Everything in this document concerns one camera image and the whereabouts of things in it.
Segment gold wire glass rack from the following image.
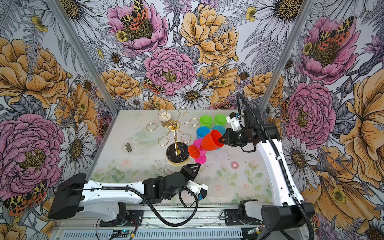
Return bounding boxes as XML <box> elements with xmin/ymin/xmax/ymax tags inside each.
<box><xmin>146</xmin><ymin>108</ymin><xmax>200</xmax><ymax>166</ymax></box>

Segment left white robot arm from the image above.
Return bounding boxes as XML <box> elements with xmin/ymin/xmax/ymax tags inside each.
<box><xmin>48</xmin><ymin>164</ymin><xmax>208</xmax><ymax>227</ymax></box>

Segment green wine glass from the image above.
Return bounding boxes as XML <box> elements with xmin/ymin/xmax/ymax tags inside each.
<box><xmin>214</xmin><ymin>114</ymin><xmax>227</xmax><ymax>128</ymax></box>
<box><xmin>200</xmin><ymin>115</ymin><xmax>213</xmax><ymax>129</ymax></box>

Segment pink wine glass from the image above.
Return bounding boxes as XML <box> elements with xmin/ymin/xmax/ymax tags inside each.
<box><xmin>193</xmin><ymin>139</ymin><xmax>207</xmax><ymax>165</ymax></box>

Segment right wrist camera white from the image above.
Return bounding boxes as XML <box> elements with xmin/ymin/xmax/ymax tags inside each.
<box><xmin>226</xmin><ymin>112</ymin><xmax>245</xmax><ymax>132</ymax></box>

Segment small tan clip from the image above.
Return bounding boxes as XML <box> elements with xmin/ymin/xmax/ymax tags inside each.
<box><xmin>125</xmin><ymin>143</ymin><xmax>132</xmax><ymax>153</ymax></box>

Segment blue wine glass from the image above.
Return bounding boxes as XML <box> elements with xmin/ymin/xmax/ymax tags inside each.
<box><xmin>212</xmin><ymin>125</ymin><xmax>226</xmax><ymax>136</ymax></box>
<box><xmin>196</xmin><ymin>126</ymin><xmax>211</xmax><ymax>139</ymax></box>

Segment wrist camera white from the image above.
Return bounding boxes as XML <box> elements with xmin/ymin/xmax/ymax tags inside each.
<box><xmin>186</xmin><ymin>181</ymin><xmax>209</xmax><ymax>201</ymax></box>
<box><xmin>226</xmin><ymin>112</ymin><xmax>245</xmax><ymax>132</ymax></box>

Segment green wine glass front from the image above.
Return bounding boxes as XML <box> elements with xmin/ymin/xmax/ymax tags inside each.
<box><xmin>200</xmin><ymin>115</ymin><xmax>213</xmax><ymax>129</ymax></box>

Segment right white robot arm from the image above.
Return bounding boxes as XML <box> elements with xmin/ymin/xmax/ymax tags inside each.
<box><xmin>219</xmin><ymin>93</ymin><xmax>315</xmax><ymax>240</ymax></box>

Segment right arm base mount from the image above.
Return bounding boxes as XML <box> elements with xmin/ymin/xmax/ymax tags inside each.
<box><xmin>221</xmin><ymin>209</ymin><xmax>261</xmax><ymax>226</ymax></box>

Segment red wine glass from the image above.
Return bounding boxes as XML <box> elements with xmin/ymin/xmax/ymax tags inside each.
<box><xmin>188</xmin><ymin>130</ymin><xmax>224</xmax><ymax>158</ymax></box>

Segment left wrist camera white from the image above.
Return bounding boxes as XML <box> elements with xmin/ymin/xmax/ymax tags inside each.
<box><xmin>186</xmin><ymin>181</ymin><xmax>209</xmax><ymax>201</ymax></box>

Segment metal wire tongs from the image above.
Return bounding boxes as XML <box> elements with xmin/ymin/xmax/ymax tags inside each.
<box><xmin>163</xmin><ymin>169</ymin><xmax>174</xmax><ymax>176</ymax></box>

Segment blue wine glass front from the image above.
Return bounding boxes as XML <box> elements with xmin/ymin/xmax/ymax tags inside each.
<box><xmin>196</xmin><ymin>126</ymin><xmax>211</xmax><ymax>139</ymax></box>

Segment brown paper cup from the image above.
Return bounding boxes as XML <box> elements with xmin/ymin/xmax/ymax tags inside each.
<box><xmin>159</xmin><ymin>112</ymin><xmax>172</xmax><ymax>127</ymax></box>

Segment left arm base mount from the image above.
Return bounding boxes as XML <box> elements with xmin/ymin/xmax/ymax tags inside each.
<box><xmin>99</xmin><ymin>210</ymin><xmax>144</xmax><ymax>227</ymax></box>

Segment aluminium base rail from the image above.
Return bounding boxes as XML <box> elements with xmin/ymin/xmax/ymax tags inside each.
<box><xmin>50</xmin><ymin>202</ymin><xmax>304</xmax><ymax>240</ymax></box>

